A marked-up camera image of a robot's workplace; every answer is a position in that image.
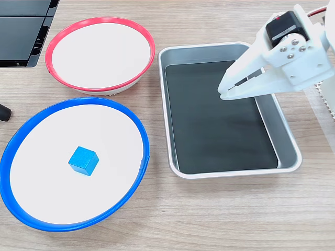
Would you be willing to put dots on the blue cube block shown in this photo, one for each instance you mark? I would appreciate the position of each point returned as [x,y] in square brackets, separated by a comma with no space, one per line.
[83,160]

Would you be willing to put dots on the silver metal tray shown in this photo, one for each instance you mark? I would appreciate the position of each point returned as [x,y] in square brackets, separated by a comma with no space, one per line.
[284,141]

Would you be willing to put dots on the black tray liner mat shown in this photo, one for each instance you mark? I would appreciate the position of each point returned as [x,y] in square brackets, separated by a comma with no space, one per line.
[217,130]

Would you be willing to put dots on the white dish red rim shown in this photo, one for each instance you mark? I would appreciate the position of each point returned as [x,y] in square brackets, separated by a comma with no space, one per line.
[102,55]

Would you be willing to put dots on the white dish blue rim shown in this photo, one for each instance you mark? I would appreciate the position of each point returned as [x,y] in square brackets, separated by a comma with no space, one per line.
[52,183]

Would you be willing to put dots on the white honeycomb mat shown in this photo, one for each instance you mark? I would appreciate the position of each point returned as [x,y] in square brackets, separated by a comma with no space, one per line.
[320,92]

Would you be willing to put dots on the black plastic panel holder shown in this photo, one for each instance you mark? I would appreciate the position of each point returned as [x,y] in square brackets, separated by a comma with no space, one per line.
[18,34]

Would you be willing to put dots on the black rounded object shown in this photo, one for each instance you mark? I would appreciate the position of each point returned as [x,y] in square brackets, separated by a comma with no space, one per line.
[4,112]

